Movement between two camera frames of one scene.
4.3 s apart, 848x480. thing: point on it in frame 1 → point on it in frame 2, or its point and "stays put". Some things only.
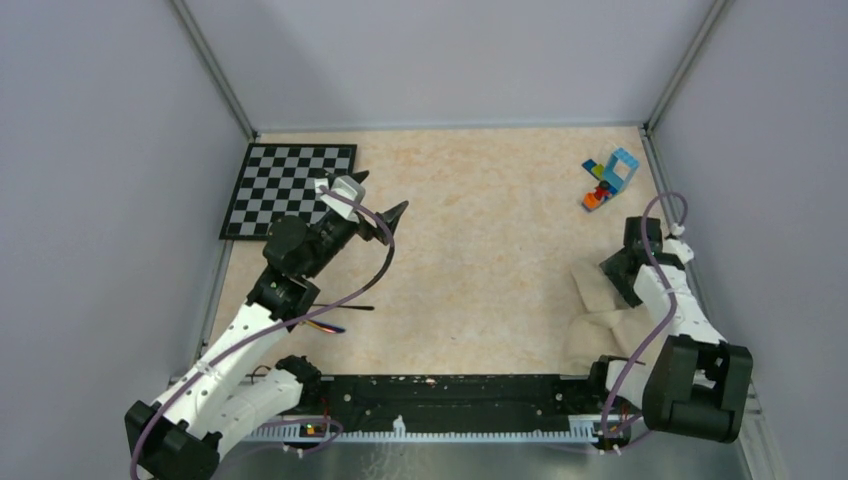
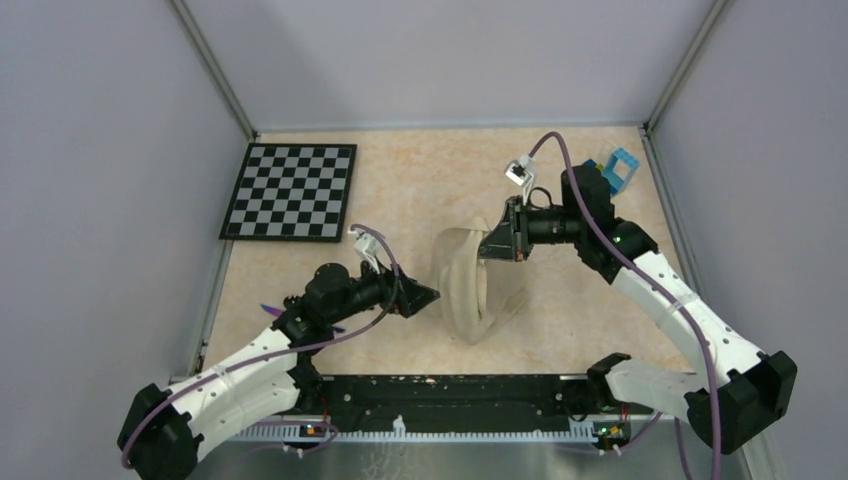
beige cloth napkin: x=610 y=326 → x=477 y=293
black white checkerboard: x=278 y=180 stays put
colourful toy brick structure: x=609 y=183 stays put
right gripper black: x=610 y=267 → x=510 y=240
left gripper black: x=366 y=232 → x=394 y=289
